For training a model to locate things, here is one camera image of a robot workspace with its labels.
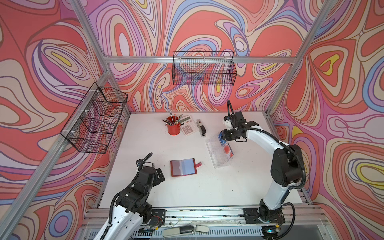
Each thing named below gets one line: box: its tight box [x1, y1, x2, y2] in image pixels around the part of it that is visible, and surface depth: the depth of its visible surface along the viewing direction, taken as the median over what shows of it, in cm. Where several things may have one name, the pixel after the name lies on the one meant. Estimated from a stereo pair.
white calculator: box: [179, 115, 199, 136], surface depth 110 cm
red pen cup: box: [167, 115, 181, 136], surface depth 104 cm
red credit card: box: [224, 145, 234, 158], surface depth 90 cm
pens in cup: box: [161, 113, 185, 126], surface depth 100 cm
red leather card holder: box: [170, 158, 202, 177], surface depth 92 cm
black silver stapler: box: [197, 119, 207, 138], surface depth 107 cm
